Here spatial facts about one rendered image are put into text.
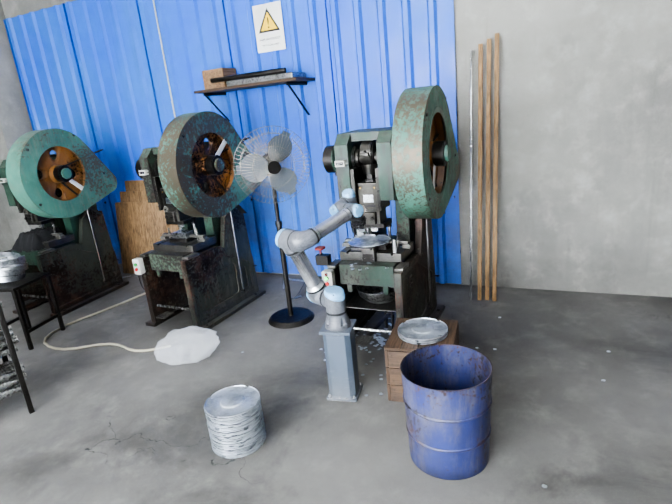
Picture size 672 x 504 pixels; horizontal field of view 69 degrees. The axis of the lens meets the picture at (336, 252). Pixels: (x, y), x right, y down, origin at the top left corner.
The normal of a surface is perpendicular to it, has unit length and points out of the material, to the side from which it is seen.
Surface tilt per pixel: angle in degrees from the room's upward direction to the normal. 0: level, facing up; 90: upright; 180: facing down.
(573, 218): 90
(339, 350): 90
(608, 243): 90
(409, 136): 71
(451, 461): 92
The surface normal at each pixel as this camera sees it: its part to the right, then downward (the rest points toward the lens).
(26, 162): 0.93, 0.02
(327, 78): -0.41, 0.30
